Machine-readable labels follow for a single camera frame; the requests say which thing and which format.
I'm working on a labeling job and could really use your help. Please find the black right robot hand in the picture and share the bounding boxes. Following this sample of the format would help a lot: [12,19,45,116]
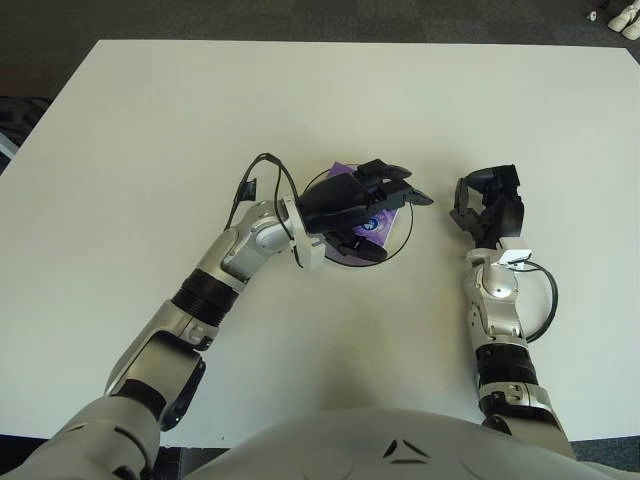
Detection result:
[448,162,525,249]

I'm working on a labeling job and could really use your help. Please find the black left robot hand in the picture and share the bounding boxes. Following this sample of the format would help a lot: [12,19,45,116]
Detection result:
[298,158,434,262]

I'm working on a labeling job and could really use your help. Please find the white plate with black rim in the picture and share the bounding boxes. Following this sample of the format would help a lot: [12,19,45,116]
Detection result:
[298,164,416,270]

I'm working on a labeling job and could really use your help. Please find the grey robot torso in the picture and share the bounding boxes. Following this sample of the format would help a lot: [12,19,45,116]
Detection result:
[159,405,640,480]

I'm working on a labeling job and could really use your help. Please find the dark bag on floor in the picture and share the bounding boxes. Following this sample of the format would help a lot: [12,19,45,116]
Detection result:
[0,95,51,176]

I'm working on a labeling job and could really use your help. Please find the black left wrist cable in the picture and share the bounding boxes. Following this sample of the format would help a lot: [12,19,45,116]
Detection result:
[224,152,306,266]

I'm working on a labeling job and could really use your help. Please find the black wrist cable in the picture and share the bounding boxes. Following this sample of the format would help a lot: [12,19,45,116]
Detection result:
[509,259,559,344]
[224,152,306,266]

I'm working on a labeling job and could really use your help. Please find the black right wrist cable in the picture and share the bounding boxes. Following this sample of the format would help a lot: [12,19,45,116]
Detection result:
[509,259,559,344]

